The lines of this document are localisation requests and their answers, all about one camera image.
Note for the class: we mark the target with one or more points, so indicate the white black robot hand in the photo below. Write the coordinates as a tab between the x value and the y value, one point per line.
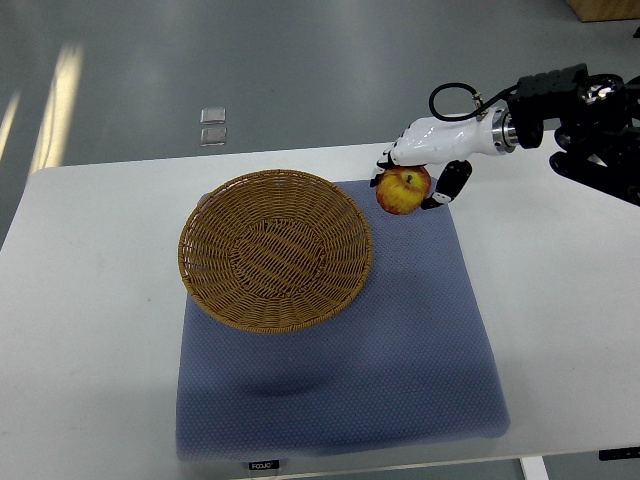
443	149

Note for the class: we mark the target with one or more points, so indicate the red yellow apple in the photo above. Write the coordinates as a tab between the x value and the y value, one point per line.
401	190

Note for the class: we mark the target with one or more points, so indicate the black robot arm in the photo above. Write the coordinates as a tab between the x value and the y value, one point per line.
598	133

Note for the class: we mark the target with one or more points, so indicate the brown wicker basket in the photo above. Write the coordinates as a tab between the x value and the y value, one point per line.
275	251

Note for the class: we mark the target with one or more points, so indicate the wooden box corner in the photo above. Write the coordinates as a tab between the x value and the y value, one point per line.
605	10

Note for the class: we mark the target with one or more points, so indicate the blue fabric mat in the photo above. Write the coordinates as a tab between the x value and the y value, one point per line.
409	361

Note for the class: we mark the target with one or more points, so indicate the lower clear floor plate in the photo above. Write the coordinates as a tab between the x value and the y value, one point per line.
213	136

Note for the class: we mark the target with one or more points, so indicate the clear floor plate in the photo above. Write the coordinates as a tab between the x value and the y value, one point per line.
213	136
213	115

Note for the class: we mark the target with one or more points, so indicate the upper clear floor plate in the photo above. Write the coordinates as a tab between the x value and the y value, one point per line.
213	115

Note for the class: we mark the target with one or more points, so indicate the white table leg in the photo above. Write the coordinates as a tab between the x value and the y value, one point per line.
533	468

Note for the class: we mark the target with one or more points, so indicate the black bracket under table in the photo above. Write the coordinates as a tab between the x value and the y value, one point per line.
619	454

